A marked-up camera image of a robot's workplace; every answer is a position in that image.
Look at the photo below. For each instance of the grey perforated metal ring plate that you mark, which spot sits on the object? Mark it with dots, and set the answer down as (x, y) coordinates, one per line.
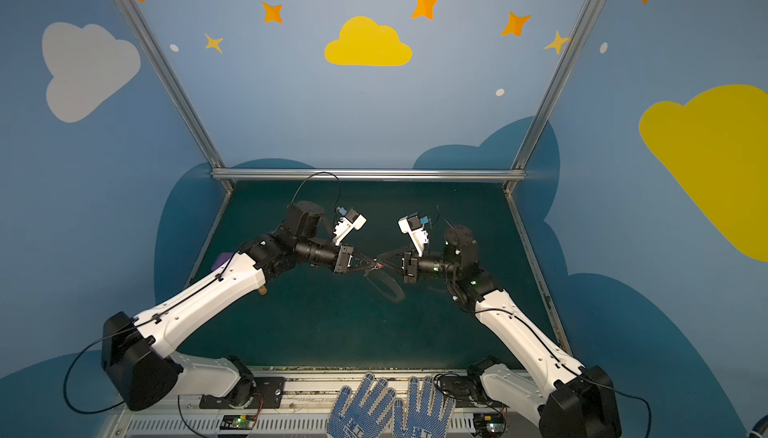
(386, 285)

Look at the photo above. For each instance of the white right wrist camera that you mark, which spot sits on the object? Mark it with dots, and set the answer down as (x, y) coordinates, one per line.
(415, 227)

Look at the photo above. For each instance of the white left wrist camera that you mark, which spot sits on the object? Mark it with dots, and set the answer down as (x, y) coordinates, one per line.
(349, 219)

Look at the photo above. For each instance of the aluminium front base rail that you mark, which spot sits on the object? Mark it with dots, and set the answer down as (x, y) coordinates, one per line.
(307, 401)

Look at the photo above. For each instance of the right blue dotted work glove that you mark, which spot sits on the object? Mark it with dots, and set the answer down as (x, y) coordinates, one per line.
(426, 412)

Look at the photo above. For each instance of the purple toy spatula pink handle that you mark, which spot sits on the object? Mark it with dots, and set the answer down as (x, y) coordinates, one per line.
(222, 260)

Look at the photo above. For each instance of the aluminium frame left post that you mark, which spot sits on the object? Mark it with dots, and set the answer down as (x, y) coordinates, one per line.
(151, 46)

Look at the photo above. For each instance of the aluminium frame right post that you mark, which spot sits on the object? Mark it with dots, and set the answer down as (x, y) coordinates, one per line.
(580, 33)

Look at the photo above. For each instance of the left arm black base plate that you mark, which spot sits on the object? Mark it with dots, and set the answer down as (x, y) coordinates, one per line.
(249, 394)

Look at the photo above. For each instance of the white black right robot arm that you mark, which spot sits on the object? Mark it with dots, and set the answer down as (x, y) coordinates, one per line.
(516, 330)

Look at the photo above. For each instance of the aluminium frame back rail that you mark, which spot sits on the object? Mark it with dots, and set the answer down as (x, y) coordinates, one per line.
(423, 175)

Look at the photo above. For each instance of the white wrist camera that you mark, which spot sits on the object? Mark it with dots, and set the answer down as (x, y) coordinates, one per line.
(415, 227)
(349, 219)

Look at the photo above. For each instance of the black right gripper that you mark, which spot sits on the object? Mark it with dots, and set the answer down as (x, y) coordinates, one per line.
(408, 266)

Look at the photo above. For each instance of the blue dotted work glove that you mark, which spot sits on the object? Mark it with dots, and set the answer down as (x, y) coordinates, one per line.
(363, 413)
(426, 412)

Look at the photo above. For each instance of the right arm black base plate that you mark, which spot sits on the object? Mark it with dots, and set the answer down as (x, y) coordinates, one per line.
(465, 390)

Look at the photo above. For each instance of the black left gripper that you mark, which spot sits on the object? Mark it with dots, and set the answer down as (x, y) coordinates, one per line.
(344, 258)

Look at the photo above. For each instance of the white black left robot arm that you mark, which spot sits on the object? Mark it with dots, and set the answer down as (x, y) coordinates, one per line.
(139, 354)

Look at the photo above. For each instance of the aluminium frame post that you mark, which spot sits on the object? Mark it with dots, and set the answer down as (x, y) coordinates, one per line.
(580, 33)
(151, 46)

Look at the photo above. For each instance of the left blue dotted work glove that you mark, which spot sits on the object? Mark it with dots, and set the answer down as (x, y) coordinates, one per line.
(363, 413)

